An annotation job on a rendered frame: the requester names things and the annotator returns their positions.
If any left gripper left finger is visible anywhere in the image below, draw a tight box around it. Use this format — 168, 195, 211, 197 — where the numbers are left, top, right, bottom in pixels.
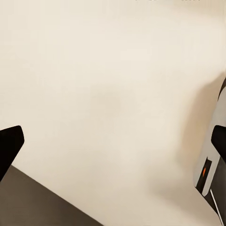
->
0, 126, 24, 182

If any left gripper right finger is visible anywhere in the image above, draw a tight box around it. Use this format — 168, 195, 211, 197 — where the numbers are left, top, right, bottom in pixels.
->
211, 125, 226, 163

